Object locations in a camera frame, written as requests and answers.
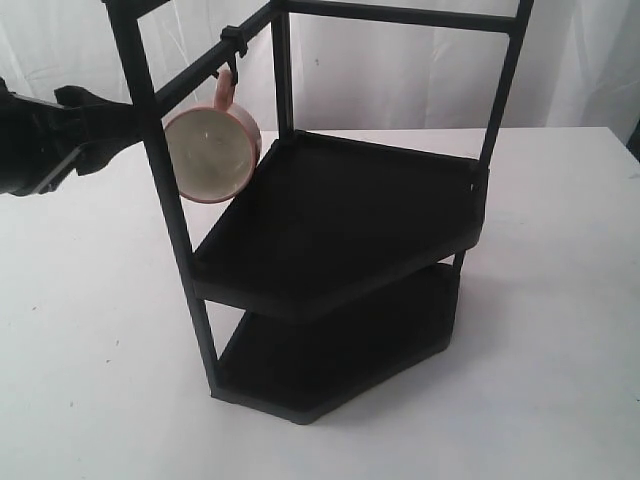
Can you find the white background curtain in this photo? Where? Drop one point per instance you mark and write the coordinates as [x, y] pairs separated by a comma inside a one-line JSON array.
[[579, 64]]

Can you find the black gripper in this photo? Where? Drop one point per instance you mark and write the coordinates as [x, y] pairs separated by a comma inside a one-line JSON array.
[[37, 152]]

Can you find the black plastic cable clip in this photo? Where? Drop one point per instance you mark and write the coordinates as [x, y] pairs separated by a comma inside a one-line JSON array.
[[232, 44]]

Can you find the black two-tier corner shelf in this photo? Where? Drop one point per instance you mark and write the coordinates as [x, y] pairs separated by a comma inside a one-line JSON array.
[[338, 265]]

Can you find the pink ceramic mug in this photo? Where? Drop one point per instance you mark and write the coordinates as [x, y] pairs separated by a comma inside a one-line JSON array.
[[214, 148]]

